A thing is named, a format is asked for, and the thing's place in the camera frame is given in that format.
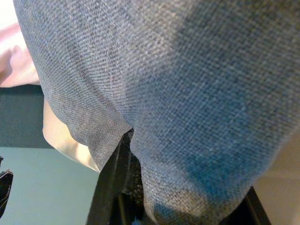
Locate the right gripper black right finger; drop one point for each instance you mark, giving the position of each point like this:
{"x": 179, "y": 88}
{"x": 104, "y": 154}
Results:
{"x": 250, "y": 211}

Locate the white cartoon print blanket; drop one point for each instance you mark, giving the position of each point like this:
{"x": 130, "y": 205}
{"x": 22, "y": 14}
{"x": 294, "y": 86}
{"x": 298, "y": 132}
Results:
{"x": 11, "y": 58}

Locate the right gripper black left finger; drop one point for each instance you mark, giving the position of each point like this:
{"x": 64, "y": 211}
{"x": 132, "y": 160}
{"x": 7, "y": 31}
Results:
{"x": 112, "y": 187}

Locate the cream fabric sheet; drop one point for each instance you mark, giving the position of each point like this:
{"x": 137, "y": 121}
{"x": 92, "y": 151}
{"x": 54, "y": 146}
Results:
{"x": 61, "y": 138}

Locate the grey fabric pillow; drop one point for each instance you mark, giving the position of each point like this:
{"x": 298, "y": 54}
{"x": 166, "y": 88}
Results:
{"x": 164, "y": 93}

